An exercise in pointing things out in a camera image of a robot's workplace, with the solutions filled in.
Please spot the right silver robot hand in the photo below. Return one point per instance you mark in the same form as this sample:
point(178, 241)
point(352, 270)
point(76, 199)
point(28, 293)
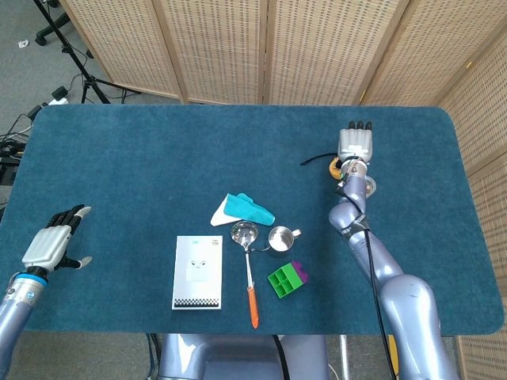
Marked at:
point(355, 142)

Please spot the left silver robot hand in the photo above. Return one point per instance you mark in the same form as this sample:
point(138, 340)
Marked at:
point(47, 247)

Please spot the yellow tape measure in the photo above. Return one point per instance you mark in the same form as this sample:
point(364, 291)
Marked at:
point(334, 168)

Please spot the clear bottle with blue base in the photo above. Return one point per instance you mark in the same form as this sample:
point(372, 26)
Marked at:
point(371, 186)

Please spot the small steel mug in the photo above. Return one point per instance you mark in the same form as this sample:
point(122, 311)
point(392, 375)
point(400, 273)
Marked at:
point(280, 238)

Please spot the teal and white cloth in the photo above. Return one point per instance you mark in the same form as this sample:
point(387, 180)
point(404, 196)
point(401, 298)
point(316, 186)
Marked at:
point(245, 210)

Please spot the black power brick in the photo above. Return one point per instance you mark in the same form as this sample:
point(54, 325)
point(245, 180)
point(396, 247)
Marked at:
point(35, 112)

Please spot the purple plastic block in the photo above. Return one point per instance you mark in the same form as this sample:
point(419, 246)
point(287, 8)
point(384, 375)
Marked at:
point(303, 273)

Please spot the white booklet with checkered edge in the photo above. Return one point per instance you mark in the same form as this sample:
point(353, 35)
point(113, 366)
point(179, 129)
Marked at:
point(197, 277)

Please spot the green compartment block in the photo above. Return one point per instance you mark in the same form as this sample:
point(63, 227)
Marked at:
point(283, 281)

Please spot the blue carpet table mat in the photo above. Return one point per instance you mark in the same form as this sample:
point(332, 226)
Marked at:
point(198, 150)

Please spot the wicker folding screen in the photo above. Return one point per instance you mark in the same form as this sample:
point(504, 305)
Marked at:
point(222, 47)

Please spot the black tripod stand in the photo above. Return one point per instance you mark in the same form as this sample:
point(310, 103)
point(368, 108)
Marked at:
point(69, 51)

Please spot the white paper scrap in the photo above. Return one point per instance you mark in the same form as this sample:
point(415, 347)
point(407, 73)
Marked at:
point(24, 43)

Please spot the grey-blue robot torso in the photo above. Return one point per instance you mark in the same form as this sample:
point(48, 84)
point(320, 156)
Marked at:
point(222, 356)

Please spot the black office chair base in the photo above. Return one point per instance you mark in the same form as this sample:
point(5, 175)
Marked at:
point(49, 33)

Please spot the metal table leg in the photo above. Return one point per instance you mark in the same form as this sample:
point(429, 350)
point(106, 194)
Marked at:
point(345, 356)

